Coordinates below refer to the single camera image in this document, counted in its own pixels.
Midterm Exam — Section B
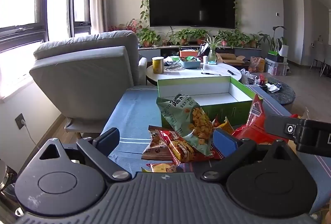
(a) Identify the black television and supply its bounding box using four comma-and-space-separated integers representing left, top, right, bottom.
148, 0, 236, 28

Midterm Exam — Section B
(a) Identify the brown snack packet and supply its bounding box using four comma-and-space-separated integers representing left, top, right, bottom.
142, 126, 176, 161

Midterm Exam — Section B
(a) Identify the clear storage box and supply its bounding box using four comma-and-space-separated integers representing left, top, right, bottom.
265, 58, 289, 77

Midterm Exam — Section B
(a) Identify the pale green snack packet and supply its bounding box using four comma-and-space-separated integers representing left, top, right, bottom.
156, 94, 215, 157

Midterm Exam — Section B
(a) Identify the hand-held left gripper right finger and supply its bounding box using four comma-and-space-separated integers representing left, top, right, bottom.
200, 128, 298, 184

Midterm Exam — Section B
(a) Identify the grey dining chair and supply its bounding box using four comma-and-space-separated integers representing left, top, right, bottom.
310, 41, 327, 70
320, 44, 331, 77

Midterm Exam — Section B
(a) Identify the red yellow snack packet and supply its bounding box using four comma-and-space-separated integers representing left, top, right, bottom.
158, 129, 225, 164

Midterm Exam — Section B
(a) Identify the white plastic bag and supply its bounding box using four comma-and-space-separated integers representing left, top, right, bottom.
240, 69, 250, 84

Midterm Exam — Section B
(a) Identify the wall socket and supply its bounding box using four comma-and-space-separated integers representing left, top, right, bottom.
15, 113, 27, 130

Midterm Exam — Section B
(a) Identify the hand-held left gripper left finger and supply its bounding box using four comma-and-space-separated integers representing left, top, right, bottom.
39, 127, 132, 183

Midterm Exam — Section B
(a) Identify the orange yellow snack packet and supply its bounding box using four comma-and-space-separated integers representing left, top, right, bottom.
212, 115, 235, 135

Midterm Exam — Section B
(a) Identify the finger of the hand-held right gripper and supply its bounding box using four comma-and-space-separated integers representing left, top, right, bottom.
264, 114, 288, 141

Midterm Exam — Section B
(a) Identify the open cardboard box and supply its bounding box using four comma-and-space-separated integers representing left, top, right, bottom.
216, 53, 246, 67

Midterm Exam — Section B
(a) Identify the white round table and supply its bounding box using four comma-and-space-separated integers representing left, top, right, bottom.
145, 60, 250, 88

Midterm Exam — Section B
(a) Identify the dark shiny object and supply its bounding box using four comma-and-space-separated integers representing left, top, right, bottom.
0, 159, 17, 196

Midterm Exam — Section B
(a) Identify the dark marble round table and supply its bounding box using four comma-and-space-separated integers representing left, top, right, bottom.
248, 74, 296, 112

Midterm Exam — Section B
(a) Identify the potted green plant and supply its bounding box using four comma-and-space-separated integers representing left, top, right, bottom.
217, 30, 234, 47
233, 32, 250, 48
248, 33, 261, 49
191, 29, 209, 45
173, 29, 193, 46
136, 28, 161, 48

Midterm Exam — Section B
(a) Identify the grey armchair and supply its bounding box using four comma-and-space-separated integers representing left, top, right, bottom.
29, 30, 148, 134

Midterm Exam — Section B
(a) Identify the glass vase with plant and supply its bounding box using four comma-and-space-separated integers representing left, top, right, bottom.
202, 34, 225, 63

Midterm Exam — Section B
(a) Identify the large red snack packet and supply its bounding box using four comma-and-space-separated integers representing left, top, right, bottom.
231, 95, 298, 145

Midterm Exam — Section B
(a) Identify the blue basket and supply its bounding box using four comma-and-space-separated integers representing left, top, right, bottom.
180, 57, 202, 69

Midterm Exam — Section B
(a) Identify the green black box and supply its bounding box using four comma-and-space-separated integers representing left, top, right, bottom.
267, 50, 287, 63

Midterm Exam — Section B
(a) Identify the white planter with tall plant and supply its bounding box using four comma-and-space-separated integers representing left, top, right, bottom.
259, 26, 289, 58

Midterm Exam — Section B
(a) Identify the clear plastic wrap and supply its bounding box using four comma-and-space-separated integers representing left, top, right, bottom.
164, 57, 183, 72

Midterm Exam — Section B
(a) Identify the green cardboard box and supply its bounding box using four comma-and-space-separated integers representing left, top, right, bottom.
157, 76, 263, 128

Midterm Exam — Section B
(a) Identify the yellow canister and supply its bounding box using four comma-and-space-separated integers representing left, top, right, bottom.
152, 56, 165, 74

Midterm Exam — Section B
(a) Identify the orange box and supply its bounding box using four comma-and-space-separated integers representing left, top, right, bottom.
180, 50, 199, 58

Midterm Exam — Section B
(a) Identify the red flower plant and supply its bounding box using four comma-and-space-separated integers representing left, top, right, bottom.
109, 19, 143, 33

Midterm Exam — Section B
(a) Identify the white cable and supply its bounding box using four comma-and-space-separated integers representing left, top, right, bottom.
22, 120, 40, 150

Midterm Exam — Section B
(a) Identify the grey television cabinet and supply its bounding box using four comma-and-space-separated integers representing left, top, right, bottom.
138, 44, 262, 64

